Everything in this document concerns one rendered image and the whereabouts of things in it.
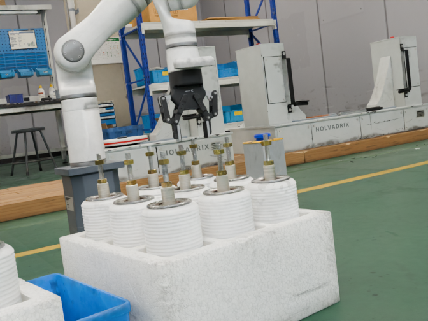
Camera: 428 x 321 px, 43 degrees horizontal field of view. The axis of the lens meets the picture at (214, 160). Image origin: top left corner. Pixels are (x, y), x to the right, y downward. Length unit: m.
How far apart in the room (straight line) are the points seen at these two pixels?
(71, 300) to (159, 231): 0.28
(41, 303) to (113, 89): 6.74
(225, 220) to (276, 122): 2.70
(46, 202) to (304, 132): 1.75
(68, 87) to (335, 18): 6.59
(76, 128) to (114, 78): 6.06
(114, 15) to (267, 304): 0.81
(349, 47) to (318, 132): 3.96
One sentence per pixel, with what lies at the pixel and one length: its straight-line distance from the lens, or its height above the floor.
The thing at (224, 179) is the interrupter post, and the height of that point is 0.27.
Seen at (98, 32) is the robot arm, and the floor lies 0.62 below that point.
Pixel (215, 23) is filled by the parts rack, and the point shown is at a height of 1.41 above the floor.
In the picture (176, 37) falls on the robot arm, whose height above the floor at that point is 0.56.
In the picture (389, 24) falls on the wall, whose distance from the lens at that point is 7.15.
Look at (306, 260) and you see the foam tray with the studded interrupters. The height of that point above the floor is 0.10.
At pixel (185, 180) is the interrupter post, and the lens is 1.06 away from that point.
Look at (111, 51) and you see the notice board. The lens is 7.48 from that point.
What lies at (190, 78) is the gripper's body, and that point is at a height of 0.47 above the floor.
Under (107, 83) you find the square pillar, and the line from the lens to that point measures 7.41.
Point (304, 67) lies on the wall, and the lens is 8.32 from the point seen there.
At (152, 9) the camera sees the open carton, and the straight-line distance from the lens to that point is 6.22.
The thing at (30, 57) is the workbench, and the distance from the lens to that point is 7.02.
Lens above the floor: 0.39
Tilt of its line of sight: 5 degrees down
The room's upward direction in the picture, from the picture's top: 7 degrees counter-clockwise
